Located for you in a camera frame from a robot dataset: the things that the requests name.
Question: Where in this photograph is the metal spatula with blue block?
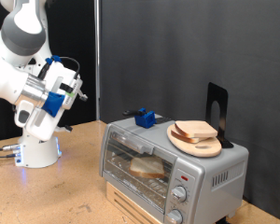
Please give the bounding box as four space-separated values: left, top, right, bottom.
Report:
122 107 173 130

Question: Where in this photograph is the silver oven knob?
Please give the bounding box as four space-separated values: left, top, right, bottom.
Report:
171 186 189 203
166 208 184 224

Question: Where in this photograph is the round wooden cutting board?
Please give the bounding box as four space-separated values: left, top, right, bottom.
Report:
166 124 222 158

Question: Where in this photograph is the black metal bookend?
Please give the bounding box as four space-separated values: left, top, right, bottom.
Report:
205 82 234 149

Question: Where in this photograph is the black fabric backdrop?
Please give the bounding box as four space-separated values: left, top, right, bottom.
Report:
0 0 97 143

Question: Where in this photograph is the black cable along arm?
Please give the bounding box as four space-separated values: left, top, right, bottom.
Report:
36 55 82 82

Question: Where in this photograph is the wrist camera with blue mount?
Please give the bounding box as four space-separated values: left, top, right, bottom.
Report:
41 78 84 119

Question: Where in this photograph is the grey fabric backdrop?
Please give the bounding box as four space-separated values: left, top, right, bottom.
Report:
100 0 280 223

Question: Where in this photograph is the silver toaster oven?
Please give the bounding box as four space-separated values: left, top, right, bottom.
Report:
99 114 250 224

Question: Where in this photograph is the grey metal pole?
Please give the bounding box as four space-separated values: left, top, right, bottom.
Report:
94 0 102 121

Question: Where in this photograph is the wooden box under oven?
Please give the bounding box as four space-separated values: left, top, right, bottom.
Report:
105 181 166 224

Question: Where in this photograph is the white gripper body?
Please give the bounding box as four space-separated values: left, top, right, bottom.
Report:
23 59 84 143

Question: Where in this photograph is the wire oven rack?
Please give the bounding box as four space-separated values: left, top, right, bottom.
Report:
105 153 174 203

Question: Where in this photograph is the base cable with silver connector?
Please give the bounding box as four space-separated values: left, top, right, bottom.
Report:
0 143 21 152

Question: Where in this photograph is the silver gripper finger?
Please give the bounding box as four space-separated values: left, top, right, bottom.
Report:
77 89 89 103
56 124 74 133

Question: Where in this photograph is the black base cable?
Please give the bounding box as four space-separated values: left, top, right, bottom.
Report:
0 152 18 159

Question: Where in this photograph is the glass oven door with handle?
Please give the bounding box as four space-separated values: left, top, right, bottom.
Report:
100 123 178 216

